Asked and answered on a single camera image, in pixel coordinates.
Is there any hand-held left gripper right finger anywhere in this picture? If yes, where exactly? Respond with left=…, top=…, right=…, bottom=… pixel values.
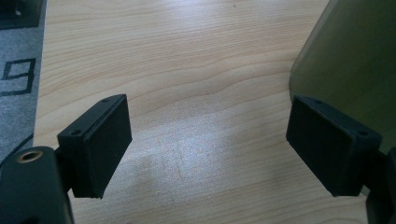
left=285, top=94, right=383, bottom=198

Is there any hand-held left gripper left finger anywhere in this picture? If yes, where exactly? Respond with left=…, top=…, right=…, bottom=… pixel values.
left=56, top=93, right=134, bottom=200

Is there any olive green trash bin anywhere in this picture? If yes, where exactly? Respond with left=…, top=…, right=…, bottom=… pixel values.
left=289, top=0, right=396, bottom=155

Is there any black tripod base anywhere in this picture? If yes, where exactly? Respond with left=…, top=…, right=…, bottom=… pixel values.
left=0, top=0, right=48, bottom=31

